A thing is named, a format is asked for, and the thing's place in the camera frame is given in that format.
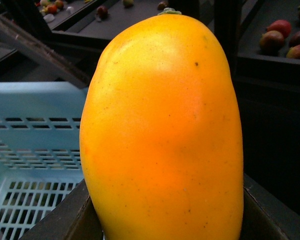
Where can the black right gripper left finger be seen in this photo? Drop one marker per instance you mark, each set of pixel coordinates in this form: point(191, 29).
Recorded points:
point(73, 219)

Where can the light blue plastic basket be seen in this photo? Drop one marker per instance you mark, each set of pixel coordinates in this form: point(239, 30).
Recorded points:
point(39, 151)

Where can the yellow mango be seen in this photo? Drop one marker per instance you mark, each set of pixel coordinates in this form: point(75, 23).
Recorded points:
point(160, 136)

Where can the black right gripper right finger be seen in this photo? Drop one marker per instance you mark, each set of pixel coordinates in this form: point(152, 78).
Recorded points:
point(265, 217)

